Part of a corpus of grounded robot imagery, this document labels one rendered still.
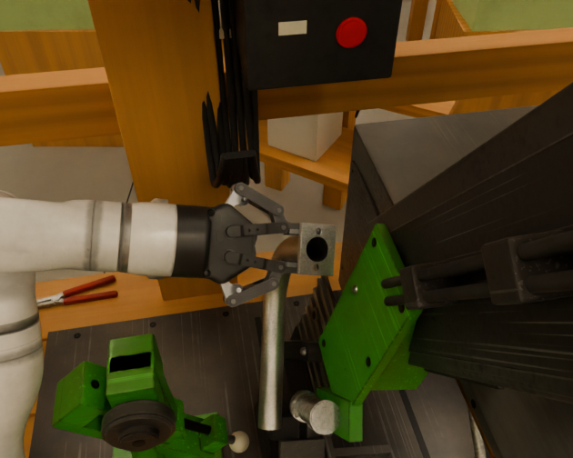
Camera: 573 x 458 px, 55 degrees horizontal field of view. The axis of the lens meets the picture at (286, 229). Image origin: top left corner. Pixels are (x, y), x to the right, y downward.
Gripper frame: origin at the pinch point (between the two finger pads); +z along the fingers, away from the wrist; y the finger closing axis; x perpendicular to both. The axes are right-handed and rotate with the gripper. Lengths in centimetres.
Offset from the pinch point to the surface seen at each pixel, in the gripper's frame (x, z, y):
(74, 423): 5.0, -22.5, -20.1
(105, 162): 232, -25, 34
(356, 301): -1.9, 6.2, -5.4
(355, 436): -2.7, 6.7, -20.1
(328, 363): 4.8, 6.2, -13.8
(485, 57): 15.7, 34.3, 31.9
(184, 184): 25.5, -10.2, 8.2
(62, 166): 236, -45, 30
